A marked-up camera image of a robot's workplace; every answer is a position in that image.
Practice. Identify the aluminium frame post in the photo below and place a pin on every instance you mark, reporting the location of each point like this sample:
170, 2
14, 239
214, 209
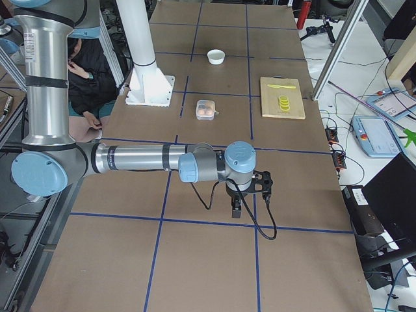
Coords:
356, 11

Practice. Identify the red cylinder bottle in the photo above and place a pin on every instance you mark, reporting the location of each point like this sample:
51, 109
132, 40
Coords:
304, 11

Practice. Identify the bamboo cutting board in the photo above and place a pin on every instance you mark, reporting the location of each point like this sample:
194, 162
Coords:
270, 99

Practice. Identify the metal grabber stick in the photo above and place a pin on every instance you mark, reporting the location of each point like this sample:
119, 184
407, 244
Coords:
410, 135

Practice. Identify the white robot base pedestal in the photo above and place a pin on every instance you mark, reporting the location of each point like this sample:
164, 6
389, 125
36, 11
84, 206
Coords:
148, 85

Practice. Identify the white round bowl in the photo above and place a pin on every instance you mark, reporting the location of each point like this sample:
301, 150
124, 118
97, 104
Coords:
216, 56

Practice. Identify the black tripod rod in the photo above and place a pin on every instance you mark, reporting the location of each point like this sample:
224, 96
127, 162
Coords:
324, 28

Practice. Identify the yellow plastic knife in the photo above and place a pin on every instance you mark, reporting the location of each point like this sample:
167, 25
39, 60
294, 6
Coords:
277, 86

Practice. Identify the blue teach pendant near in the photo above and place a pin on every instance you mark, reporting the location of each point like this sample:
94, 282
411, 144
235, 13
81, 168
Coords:
376, 137

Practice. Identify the clear plastic egg box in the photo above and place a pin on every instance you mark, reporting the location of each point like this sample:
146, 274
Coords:
202, 104

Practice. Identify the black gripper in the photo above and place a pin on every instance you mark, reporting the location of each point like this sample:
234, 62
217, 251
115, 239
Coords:
236, 195

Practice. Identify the blue teach pendant far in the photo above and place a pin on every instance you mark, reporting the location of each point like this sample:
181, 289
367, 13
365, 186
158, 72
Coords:
392, 103

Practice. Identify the blue teach pendant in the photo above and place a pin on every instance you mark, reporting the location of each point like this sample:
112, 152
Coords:
392, 103
376, 137

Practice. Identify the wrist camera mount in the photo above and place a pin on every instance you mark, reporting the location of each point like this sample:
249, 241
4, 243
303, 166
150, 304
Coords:
263, 182

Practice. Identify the seated person in black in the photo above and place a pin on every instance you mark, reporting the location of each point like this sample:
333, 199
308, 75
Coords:
92, 89

